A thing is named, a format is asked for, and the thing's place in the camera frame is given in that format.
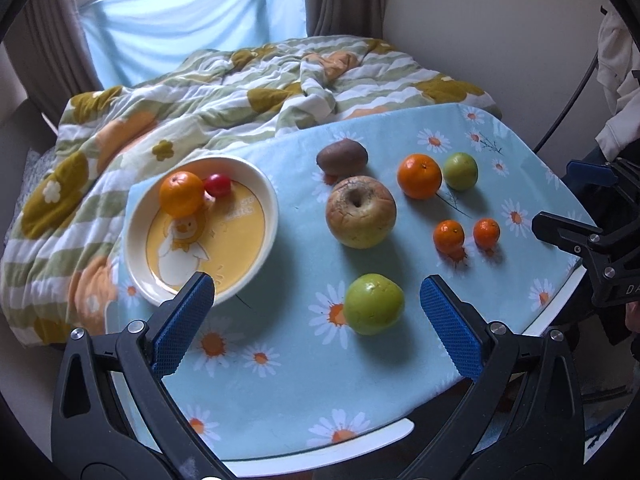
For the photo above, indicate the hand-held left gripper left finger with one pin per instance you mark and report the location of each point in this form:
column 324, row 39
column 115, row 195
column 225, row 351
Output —
column 182, row 325

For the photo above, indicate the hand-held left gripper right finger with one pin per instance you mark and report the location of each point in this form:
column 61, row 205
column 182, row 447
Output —
column 450, row 330

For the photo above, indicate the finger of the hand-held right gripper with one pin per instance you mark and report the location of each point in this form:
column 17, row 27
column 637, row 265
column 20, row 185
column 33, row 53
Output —
column 565, row 230
column 590, row 172

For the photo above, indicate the large green apple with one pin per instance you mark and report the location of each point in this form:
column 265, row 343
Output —
column 374, row 304

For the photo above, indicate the wrinkled yellow apple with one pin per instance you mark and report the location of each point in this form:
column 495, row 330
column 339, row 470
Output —
column 361, row 212

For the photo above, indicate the person's right hand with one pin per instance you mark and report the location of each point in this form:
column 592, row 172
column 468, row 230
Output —
column 633, row 316

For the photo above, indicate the small green fruit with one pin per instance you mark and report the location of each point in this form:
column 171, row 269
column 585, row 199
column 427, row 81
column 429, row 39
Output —
column 460, row 171

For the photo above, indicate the large orange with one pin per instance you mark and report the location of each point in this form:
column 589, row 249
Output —
column 419, row 176

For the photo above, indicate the blue daisy tablecloth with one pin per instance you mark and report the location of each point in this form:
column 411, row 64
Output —
column 300, row 370

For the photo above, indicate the red cherry tomato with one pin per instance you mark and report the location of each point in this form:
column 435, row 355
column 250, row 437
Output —
column 218, row 186

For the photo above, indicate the brown kiwi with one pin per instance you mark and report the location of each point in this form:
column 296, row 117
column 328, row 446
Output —
column 342, row 157

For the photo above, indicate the light blue window sheet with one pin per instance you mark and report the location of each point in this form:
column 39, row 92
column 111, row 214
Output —
column 200, row 20

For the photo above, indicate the medium orange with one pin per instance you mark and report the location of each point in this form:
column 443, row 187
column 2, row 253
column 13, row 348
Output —
column 182, row 193

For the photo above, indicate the white hanging garment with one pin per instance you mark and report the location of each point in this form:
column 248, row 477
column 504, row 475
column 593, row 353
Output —
column 617, row 75

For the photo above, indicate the striped flower blanket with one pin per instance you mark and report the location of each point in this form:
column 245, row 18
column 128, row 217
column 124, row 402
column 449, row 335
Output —
column 175, row 120

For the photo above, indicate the small mandarin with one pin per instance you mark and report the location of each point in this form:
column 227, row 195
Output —
column 448, row 236
column 486, row 232

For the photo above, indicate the cream bowl with duck print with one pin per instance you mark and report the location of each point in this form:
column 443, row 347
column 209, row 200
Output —
column 235, row 230

